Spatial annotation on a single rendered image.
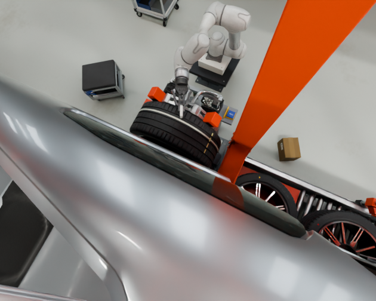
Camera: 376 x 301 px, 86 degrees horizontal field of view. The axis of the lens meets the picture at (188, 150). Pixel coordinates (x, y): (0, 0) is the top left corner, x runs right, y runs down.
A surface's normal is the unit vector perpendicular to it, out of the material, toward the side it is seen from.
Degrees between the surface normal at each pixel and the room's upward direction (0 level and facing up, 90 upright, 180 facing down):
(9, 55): 0
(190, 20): 0
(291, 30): 90
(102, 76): 0
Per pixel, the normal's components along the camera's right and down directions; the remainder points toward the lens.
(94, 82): -0.09, -0.26
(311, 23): -0.43, 0.88
